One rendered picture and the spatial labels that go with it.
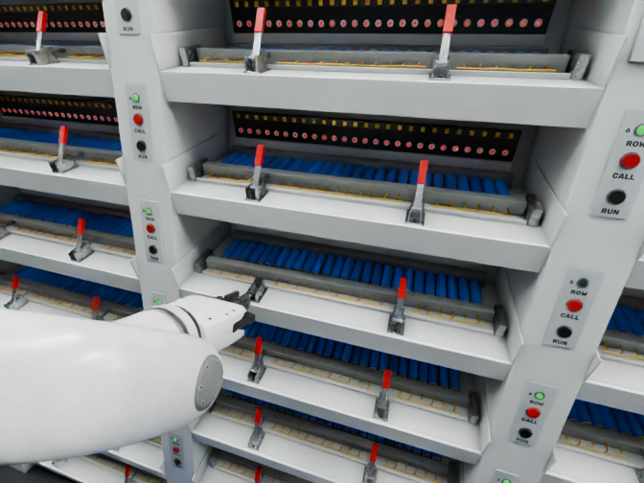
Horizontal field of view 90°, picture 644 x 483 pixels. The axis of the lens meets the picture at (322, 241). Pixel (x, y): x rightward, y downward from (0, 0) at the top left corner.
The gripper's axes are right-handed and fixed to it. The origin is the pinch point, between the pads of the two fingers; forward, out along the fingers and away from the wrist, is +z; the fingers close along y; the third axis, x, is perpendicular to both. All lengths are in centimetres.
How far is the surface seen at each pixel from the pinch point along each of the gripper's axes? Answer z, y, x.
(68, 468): 25, -66, -76
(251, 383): 10.4, -0.1, -20.4
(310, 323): 6.1, 12.0, -2.9
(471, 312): 11.3, 39.0, 3.4
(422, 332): 7.6, 31.1, -0.6
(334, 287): 11.0, 14.4, 3.3
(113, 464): 29, -53, -74
